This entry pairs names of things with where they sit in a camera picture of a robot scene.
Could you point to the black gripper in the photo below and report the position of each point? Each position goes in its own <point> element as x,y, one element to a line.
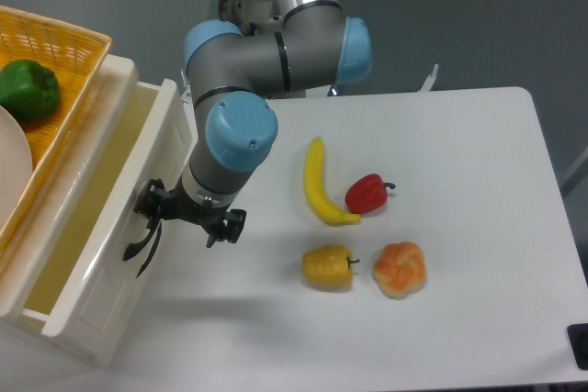
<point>155,203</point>

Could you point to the black top drawer handle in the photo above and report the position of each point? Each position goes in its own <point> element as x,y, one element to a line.
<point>134,248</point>

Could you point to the black drawer handle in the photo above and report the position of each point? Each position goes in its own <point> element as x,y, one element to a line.
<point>152,251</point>
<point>134,248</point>

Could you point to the white drawer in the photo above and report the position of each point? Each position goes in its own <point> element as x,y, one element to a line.
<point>86,293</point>

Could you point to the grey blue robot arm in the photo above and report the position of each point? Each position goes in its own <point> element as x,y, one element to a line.
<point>231,74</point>

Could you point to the white drawer cabinet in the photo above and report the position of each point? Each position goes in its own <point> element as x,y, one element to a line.
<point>34,240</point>

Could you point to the yellow banana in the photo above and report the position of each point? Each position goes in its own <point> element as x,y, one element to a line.
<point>319,202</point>

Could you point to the yellow bell pepper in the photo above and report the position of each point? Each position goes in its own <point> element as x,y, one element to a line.
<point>329,266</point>

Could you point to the red bell pepper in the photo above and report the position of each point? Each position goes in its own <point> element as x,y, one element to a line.
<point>367,194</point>

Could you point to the white plate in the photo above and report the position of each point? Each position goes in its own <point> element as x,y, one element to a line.
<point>15,163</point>

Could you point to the yellow woven basket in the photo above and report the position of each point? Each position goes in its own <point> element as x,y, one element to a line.
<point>74,55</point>

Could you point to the green bell pepper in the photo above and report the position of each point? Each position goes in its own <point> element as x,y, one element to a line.
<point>29,91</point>

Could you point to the orange bread roll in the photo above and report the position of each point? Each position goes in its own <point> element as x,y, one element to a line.
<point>400,269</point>

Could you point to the black device at table corner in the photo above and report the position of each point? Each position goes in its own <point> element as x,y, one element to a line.
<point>578,337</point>

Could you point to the black lower drawer handle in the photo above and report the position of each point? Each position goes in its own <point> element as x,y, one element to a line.
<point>152,251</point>

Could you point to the left metal table bracket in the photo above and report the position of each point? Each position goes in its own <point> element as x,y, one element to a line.
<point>186,93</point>

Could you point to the metal table bracket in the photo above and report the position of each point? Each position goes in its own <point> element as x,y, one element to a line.
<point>429,81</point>
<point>186,93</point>

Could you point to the right metal table bracket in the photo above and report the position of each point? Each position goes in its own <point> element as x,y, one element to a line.
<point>429,81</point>

